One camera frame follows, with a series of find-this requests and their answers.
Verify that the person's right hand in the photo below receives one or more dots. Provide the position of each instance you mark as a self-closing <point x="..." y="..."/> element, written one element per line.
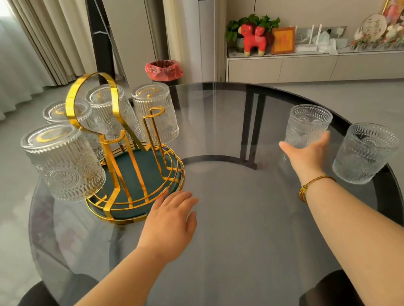
<point x="309" y="161"/>

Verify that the person's left hand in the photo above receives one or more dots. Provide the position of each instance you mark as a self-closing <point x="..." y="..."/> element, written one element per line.
<point x="167" y="228"/>

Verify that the person's right thumb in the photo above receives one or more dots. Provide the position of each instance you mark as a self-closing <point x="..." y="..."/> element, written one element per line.
<point x="288" y="149"/>

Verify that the person's left little finger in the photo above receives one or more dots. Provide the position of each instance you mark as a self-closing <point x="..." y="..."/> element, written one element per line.
<point x="163" y="198"/>

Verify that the person's left middle finger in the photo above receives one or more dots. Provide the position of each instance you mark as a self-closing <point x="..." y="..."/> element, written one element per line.
<point x="191" y="204"/>

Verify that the clear embossed drinking glass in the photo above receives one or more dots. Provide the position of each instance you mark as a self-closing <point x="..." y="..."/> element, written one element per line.
<point x="63" y="160"/>
<point x="306" y="123"/>
<point x="105" y="111"/>
<point x="58" y="111"/>
<point x="155" y="101"/>
<point x="365" y="153"/>

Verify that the person's left forearm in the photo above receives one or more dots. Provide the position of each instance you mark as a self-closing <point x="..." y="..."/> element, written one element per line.
<point x="103" y="302"/>

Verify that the person's right forearm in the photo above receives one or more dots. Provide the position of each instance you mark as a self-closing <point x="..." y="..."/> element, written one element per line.
<point x="375" y="247"/>

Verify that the dark green round tray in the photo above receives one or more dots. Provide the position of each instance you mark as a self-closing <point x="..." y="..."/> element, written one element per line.
<point x="149" y="172"/>

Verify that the gold metal glass rack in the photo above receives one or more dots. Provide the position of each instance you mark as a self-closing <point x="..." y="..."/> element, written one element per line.
<point x="115" y="169"/>

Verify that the beige low media cabinet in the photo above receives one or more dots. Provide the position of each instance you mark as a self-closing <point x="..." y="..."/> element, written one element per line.
<point x="309" y="66"/>

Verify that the white router with antennas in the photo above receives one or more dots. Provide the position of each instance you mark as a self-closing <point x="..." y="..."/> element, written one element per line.
<point x="306" y="47"/>

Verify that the orange framed picture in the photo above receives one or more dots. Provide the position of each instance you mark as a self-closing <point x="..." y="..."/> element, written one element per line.
<point x="283" y="41"/>

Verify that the crumpled white plastic wrap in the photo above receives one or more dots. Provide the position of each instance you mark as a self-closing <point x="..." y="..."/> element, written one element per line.
<point x="330" y="44"/>

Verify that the red plush horse toy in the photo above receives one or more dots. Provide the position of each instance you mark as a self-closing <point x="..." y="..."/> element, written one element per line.
<point x="254" y="40"/>

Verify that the waste bin with red bag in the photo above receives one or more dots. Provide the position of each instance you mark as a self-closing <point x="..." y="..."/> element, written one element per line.
<point x="163" y="70"/>

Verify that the green potted plant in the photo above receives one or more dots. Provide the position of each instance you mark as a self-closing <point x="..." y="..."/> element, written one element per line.
<point x="232" y="29"/>

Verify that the flower decoration arrangement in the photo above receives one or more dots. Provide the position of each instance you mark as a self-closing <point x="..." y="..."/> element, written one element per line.
<point x="390" y="40"/>

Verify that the round white sign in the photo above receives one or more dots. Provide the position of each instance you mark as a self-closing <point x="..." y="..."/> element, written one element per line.
<point x="374" y="27"/>

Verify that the beige curtain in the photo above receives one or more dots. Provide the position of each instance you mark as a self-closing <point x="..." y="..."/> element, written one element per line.
<point x="55" y="33"/>
<point x="179" y="29"/>

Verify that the black metal table frame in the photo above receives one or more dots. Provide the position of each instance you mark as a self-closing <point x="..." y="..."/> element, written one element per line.
<point x="250" y="126"/>

